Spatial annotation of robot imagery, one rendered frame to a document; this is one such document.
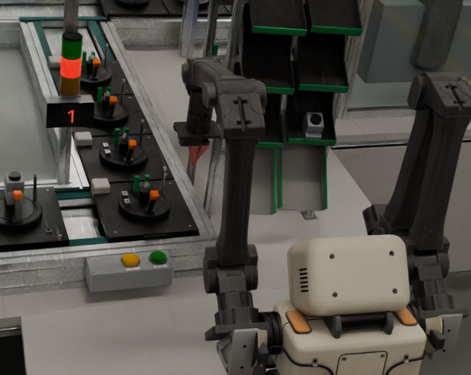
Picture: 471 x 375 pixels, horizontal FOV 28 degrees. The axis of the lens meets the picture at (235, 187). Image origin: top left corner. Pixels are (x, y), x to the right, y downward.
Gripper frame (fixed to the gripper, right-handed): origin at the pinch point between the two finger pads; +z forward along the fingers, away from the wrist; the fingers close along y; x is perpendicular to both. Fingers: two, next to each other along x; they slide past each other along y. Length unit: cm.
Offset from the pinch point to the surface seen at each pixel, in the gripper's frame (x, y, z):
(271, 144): -10.0, -24.3, 3.5
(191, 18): -126, -39, 26
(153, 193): -10.1, 5.6, 16.7
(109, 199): -22.6, 13.6, 27.1
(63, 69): -29.7, 26.2, -8.9
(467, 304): -61, -154, 126
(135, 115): -66, -4, 28
